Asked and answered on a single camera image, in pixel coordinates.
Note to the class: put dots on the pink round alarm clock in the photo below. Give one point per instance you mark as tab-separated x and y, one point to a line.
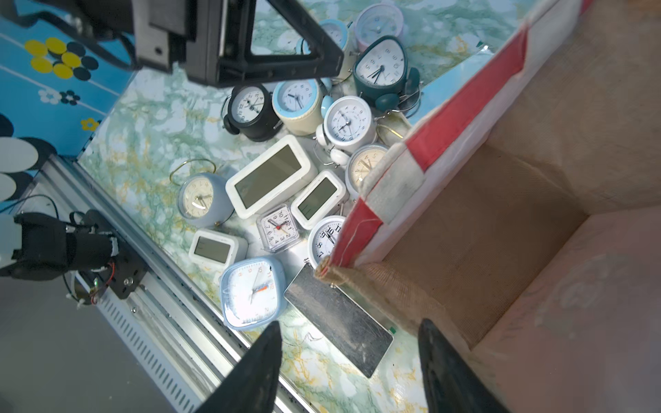
377	20

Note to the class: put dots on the black round alarm clock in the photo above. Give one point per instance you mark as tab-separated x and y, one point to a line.
250	112

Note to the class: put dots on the white twin-bell alarm clock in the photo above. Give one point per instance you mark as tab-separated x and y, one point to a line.
323	238

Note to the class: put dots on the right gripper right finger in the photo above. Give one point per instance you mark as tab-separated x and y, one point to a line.
449	383

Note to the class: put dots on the small clear square clock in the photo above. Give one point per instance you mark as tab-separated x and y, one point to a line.
278	229

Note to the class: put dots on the light blue square alarm clock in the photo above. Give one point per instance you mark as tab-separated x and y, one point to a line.
251	293

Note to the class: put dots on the grey round clock wire handle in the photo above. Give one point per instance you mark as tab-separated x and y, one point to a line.
202	200

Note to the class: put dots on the lowest white digital clock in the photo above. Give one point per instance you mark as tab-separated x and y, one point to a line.
216	249

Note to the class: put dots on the dark green triangular clock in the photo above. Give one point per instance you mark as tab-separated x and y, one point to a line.
384	78

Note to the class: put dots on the large white digital clock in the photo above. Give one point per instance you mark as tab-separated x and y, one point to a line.
276	175

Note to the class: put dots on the blue mirror clock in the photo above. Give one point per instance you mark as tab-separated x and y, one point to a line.
345	324

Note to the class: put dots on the white bell alarm clock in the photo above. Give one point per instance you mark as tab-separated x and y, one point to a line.
348	125

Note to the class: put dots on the small white digital clock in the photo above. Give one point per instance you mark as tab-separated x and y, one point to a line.
322	196

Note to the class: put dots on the cream blue round clock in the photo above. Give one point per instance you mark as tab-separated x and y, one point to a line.
301	105

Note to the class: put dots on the grey round beige-face clock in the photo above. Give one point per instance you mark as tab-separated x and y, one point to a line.
361	163

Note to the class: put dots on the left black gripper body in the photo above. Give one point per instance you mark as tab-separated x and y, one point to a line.
212	40

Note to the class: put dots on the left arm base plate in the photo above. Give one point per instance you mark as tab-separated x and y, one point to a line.
124	272

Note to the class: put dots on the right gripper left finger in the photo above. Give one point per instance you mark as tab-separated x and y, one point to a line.
252	385

